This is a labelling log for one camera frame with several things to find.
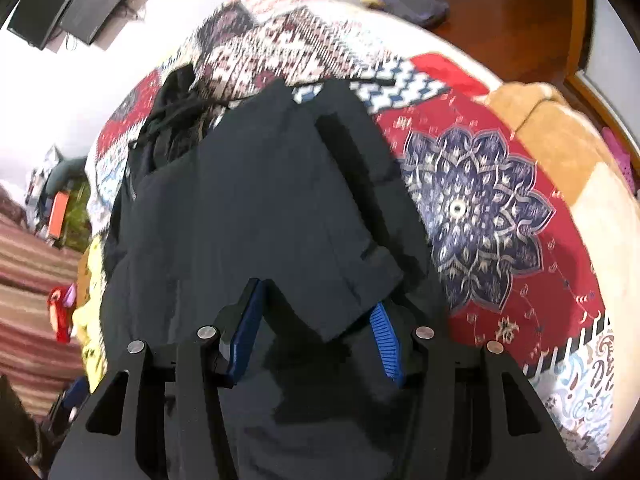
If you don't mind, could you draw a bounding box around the green cloth covered table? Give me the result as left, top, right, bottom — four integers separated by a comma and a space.
62, 180, 94, 254

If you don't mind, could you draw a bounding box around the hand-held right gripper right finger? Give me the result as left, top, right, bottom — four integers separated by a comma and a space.
369, 300, 596, 480

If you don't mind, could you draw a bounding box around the orange blanket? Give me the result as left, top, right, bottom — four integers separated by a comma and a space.
485, 82, 638, 468

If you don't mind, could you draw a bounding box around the black wall television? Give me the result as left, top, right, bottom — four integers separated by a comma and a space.
5, 0, 106, 51

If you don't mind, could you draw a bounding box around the small wall monitor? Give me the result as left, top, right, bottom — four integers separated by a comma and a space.
60, 0, 138, 46

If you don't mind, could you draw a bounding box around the red plush toy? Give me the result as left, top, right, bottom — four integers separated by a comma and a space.
47, 282, 78, 343

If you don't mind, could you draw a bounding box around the yellow blanket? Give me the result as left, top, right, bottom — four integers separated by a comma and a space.
72, 237, 108, 396

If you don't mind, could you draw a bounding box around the patchwork bed quilt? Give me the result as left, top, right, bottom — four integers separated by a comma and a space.
85, 0, 616, 471

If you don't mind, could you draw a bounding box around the orange box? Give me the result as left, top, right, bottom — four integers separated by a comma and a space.
50, 191, 69, 244

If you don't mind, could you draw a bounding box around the pink item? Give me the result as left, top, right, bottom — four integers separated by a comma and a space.
601, 126, 637, 192

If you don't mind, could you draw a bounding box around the black garment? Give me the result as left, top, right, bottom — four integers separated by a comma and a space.
97, 62, 453, 480

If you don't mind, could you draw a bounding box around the grey green cushion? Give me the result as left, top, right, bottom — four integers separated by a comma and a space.
49, 156, 89, 187

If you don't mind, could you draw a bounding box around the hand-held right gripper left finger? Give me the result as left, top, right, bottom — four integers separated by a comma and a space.
47, 277, 266, 480

